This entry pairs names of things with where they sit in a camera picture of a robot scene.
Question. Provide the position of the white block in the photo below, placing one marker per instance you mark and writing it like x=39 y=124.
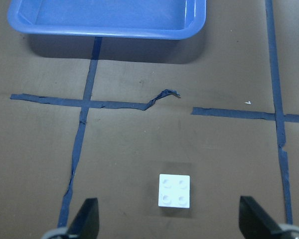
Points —
x=174 y=191

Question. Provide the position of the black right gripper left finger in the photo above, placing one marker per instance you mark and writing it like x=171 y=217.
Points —
x=86 y=224

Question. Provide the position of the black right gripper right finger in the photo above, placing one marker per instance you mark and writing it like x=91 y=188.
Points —
x=256 y=223

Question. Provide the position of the blue plastic tray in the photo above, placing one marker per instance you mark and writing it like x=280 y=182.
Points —
x=145 y=19

